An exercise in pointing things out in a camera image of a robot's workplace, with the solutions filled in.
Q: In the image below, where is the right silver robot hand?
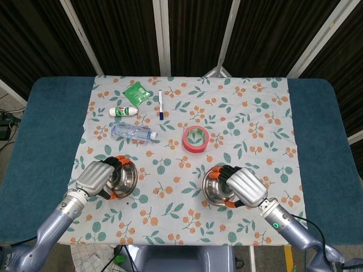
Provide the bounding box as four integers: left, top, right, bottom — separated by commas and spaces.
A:
209, 165, 269, 210

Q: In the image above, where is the black box on floor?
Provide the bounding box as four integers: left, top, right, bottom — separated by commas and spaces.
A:
0, 112, 18, 139

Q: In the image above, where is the floral tablecloth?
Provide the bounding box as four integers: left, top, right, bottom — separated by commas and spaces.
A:
56, 75, 310, 247

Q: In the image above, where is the steel bowl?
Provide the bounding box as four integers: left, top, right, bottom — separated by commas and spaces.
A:
201, 167, 238, 207
105, 160, 139, 199

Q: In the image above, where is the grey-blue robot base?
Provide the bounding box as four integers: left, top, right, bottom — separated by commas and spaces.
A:
135, 245, 236, 272

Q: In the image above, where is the grey metal stand foot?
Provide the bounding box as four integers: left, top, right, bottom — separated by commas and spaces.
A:
204, 65, 234, 78

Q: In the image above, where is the teal table cover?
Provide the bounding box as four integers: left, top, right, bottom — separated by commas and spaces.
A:
0, 76, 363, 245

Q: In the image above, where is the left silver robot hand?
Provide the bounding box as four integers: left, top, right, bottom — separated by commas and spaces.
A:
75, 155, 134, 201

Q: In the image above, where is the green foil packet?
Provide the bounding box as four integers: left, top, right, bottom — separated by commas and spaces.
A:
122, 81, 150, 107

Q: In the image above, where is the red tape roll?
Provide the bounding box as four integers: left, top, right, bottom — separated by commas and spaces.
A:
181, 125, 210, 154

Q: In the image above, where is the white marker pen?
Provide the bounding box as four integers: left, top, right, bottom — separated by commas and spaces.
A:
157, 90, 164, 121

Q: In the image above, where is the small white green-label bottle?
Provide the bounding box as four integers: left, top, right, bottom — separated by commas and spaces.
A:
109, 105, 139, 117

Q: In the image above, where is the white partition frame post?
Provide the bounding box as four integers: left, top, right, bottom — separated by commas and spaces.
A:
216, 0, 242, 70
58, 0, 104, 76
285, 0, 354, 78
152, 0, 172, 77

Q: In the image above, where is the clear plastic water bottle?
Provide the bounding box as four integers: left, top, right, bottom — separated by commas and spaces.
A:
110, 122, 158, 145

